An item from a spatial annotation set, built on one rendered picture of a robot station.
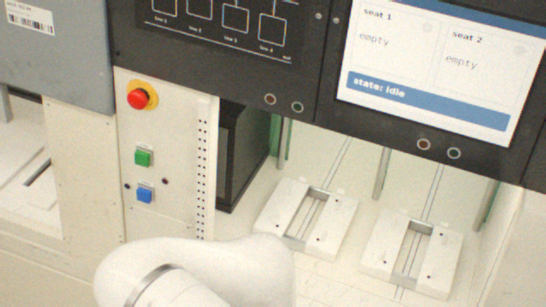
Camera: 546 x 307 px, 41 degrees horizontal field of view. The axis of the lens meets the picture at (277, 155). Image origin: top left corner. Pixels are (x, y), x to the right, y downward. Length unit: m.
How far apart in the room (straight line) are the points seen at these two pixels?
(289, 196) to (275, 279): 0.93
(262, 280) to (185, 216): 0.64
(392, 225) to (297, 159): 0.36
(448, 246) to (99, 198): 0.83
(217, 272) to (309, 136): 1.23
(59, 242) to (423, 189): 0.95
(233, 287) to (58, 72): 0.69
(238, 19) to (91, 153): 0.51
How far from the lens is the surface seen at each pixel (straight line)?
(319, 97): 1.22
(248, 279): 0.91
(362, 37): 1.14
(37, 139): 2.12
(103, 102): 1.44
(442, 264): 1.77
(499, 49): 1.11
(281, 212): 1.80
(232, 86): 1.28
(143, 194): 1.53
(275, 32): 1.19
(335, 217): 1.81
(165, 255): 0.89
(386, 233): 1.81
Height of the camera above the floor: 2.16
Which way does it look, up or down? 40 degrees down
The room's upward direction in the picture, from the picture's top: 6 degrees clockwise
